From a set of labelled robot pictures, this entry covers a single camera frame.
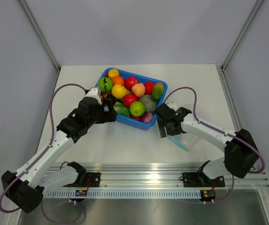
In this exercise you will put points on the red tomato centre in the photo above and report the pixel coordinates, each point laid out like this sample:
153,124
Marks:
128,99

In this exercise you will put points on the red apple back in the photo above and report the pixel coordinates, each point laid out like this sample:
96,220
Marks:
130,82

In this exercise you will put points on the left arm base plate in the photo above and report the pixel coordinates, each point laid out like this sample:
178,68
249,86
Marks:
92,180

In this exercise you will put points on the yellow apple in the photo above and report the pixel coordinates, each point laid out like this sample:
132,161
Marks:
119,91

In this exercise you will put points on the orange fruit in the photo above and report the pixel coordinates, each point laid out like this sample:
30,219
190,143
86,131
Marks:
117,80

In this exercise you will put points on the left aluminium frame post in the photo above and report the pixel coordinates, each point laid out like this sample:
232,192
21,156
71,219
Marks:
29,14

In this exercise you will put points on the right aluminium frame post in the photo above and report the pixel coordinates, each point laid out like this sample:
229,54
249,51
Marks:
242,33

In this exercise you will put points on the clear zip top bag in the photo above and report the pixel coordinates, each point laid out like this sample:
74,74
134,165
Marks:
187,142

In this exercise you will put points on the small red tomato front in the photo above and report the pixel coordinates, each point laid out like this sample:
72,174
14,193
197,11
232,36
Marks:
136,118

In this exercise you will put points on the aluminium frame post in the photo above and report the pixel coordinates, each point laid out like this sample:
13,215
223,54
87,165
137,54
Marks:
29,14
242,33

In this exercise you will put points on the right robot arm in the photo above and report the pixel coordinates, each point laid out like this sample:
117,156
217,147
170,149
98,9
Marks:
240,151

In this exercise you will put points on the netted cantaloupe melon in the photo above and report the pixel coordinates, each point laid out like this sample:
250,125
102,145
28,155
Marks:
149,103

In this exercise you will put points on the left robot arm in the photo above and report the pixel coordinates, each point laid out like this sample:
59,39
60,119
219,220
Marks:
27,186

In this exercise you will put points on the green lettuce leaf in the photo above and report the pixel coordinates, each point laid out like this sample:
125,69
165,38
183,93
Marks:
121,109

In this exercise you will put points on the blue plastic bin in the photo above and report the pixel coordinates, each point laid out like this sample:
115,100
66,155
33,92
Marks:
141,79

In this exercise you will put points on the striped green watermelon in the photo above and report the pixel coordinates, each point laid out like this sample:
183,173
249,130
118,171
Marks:
105,84

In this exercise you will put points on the red tomato right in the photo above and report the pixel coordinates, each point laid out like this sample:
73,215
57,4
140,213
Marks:
148,87

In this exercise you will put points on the aluminium mounting rail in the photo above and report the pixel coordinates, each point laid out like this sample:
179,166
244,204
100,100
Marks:
159,176

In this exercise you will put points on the orange peach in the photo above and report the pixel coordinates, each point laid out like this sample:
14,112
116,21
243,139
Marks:
138,90

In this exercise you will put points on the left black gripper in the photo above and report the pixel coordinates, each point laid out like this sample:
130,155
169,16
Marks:
107,116

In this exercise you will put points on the purple onion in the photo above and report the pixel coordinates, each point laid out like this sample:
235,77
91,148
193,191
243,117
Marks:
147,118

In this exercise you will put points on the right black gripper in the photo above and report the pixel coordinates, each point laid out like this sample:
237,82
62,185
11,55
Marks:
161,124

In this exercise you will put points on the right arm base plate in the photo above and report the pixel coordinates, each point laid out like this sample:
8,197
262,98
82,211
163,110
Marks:
193,179

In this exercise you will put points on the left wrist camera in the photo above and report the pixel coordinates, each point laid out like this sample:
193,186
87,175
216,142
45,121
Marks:
95,93

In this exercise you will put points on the white slotted cable duct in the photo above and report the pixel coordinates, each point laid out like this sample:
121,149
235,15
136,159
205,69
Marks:
125,194

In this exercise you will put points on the yellow lemon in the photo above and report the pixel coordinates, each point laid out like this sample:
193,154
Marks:
113,73

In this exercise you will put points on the green apple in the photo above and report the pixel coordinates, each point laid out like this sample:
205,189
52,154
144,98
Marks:
137,109

